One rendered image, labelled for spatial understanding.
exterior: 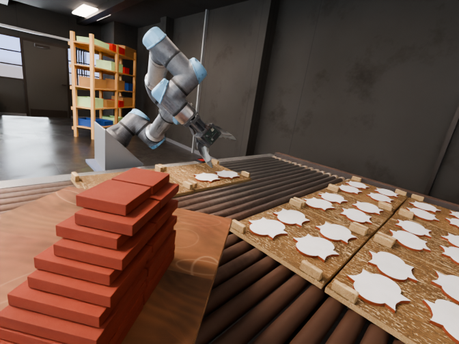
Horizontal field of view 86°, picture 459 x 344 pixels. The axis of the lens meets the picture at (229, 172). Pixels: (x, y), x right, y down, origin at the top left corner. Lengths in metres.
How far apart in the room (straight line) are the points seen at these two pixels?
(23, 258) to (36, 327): 0.24
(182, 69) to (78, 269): 0.69
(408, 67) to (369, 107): 0.54
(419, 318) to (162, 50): 1.00
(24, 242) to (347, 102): 3.51
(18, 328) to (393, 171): 3.40
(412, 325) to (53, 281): 0.69
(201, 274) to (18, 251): 0.33
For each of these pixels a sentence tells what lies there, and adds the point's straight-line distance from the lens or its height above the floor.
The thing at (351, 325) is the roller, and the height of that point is 0.92.
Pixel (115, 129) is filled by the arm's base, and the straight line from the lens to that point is 1.61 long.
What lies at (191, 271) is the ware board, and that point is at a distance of 0.50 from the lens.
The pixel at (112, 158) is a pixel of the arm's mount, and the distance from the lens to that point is 1.50.
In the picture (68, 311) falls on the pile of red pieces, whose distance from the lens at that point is 0.35.
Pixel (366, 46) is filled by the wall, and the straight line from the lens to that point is 3.74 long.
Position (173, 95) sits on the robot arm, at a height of 1.34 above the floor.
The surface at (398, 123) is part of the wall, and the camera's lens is 3.46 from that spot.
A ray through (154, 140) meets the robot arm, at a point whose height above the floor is 1.05.
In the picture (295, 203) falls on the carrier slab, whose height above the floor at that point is 0.95.
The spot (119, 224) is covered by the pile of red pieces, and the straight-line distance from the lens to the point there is 0.32.
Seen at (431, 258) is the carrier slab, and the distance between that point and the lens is 1.12.
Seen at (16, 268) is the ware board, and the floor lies 1.04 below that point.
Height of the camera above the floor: 1.36
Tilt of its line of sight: 17 degrees down
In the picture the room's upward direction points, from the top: 8 degrees clockwise
